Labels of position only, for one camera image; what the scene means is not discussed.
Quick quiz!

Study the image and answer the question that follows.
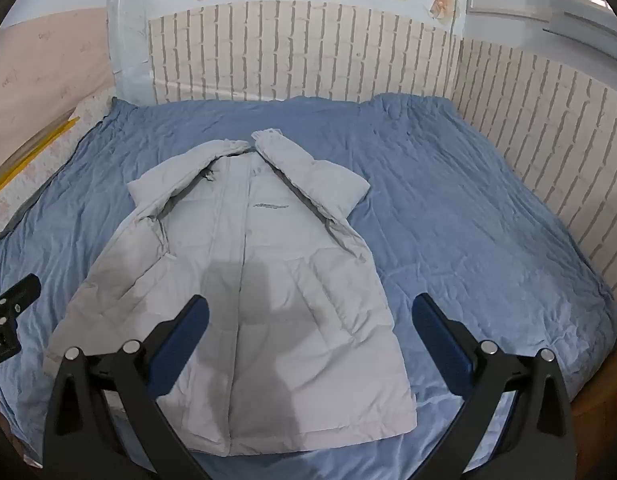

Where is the brick-pattern wall panel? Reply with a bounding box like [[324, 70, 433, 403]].
[[147, 0, 617, 306]]

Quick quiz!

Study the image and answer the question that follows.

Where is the yellow strip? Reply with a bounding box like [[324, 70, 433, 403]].
[[0, 116, 82, 201]]

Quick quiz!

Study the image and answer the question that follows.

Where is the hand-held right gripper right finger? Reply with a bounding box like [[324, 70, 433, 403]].
[[411, 292, 575, 480]]

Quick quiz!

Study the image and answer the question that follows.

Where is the wooden bed frame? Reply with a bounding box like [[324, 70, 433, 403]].
[[567, 335, 617, 466]]

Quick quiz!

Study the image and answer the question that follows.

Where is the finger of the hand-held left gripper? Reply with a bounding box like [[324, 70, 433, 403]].
[[0, 273, 42, 322]]

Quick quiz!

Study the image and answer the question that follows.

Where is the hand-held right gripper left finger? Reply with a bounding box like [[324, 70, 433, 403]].
[[42, 294, 212, 480]]

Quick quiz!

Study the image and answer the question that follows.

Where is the grey puffer jacket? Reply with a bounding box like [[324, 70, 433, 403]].
[[19, 129, 419, 457]]

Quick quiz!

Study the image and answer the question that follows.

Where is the clear plastic sheet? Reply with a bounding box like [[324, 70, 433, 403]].
[[104, 0, 155, 107]]

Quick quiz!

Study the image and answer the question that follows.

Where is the blue blanket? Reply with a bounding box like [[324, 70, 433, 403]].
[[0, 92, 617, 480]]

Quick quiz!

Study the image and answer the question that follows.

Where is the floral bed sheet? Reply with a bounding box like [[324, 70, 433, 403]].
[[0, 95, 120, 241]]

